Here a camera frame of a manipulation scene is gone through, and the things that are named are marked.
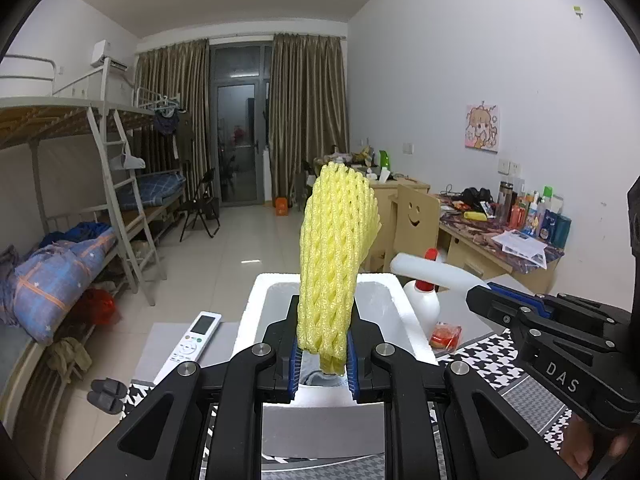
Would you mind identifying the blue orange plaid quilt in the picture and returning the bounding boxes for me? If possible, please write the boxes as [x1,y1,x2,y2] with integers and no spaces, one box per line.
[0,232,118,346]

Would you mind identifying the black bag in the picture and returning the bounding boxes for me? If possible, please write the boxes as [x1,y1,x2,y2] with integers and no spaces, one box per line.
[460,186,496,207]

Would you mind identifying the black slipper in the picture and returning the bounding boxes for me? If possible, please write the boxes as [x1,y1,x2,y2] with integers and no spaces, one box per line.
[87,391,126,415]
[90,379,128,396]

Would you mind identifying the white printed papers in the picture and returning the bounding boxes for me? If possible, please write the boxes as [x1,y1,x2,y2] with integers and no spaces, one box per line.
[492,229,548,268]

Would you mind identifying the white bed ladder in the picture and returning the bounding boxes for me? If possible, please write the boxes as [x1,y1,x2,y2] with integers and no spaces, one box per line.
[87,57,168,306]

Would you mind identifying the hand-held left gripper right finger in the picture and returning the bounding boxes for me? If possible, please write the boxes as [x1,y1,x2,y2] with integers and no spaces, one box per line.
[346,304,541,480]

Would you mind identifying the dark blue cloth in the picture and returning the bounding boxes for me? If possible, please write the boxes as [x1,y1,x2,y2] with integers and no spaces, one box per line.
[40,222,116,248]

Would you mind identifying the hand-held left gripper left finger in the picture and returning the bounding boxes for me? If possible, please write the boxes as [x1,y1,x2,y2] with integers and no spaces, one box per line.
[116,295,303,480]

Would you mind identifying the white foam tube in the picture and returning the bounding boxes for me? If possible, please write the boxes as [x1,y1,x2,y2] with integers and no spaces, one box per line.
[389,252,493,293]

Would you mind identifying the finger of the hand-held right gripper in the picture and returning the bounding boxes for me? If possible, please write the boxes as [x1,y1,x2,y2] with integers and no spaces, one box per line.
[487,282,633,333]
[465,286,623,356]

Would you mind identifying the hanging dark clothes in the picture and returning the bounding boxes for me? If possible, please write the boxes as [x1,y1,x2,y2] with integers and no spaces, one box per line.
[152,107,193,161]

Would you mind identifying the red plastic bag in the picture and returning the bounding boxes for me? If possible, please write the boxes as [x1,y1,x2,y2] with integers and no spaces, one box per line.
[80,287,121,328]

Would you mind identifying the white metal bunk bed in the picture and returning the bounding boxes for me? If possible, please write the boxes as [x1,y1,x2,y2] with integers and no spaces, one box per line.
[0,55,191,351]

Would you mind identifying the glass balcony door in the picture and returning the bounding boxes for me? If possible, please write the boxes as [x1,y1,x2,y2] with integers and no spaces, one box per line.
[210,44,273,207]

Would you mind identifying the white air conditioner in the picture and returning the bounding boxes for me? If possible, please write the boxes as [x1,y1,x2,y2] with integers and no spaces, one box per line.
[90,40,128,71]

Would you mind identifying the yellow foam fruit net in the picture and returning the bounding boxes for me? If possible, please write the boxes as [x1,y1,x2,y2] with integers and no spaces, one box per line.
[295,160,382,376]

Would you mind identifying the brown curtain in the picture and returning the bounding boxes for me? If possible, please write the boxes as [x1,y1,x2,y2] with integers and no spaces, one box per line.
[270,32,350,201]
[135,38,213,201]

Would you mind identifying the blue checked bedding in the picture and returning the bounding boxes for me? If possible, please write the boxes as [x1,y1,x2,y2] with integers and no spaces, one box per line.
[135,172,187,208]

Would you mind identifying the orange snack packet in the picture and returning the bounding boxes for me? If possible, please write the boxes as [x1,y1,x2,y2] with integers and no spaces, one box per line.
[429,321,463,351]

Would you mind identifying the white lotion pump bottle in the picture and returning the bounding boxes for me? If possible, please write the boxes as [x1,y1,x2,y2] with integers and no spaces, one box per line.
[401,247,442,351]

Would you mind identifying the wooden chair smiley cutout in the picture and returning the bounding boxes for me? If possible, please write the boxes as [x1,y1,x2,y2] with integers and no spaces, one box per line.
[370,183,442,273]

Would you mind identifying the cartoon wall poster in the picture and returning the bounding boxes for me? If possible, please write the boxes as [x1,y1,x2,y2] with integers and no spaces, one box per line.
[465,102,501,153]

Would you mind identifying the plain wooden desk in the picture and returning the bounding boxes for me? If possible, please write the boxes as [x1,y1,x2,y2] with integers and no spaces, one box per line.
[350,177,431,241]

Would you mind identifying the houndstooth table mat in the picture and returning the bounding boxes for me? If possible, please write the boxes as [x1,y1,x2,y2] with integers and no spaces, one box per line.
[120,330,576,480]

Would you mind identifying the black folding chair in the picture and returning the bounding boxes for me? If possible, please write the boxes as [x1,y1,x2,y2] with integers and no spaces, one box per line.
[179,167,222,243]

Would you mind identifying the group of toiletry bottles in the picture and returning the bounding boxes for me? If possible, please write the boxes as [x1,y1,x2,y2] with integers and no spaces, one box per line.
[497,177,572,248]

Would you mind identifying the white foam box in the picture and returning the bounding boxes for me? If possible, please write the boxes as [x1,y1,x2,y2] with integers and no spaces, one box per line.
[231,272,440,465]

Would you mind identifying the wooden desk patterned cover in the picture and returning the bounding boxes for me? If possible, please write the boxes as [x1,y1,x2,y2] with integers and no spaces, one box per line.
[437,195,566,293]

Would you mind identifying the white remote control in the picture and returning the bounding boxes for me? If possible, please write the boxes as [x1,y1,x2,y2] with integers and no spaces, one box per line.
[152,311,222,386]

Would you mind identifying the person's right hand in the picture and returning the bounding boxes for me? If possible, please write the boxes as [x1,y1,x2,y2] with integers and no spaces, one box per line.
[567,410,633,478]

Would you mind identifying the olive cloth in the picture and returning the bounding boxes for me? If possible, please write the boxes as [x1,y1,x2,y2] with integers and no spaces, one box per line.
[47,336,93,373]

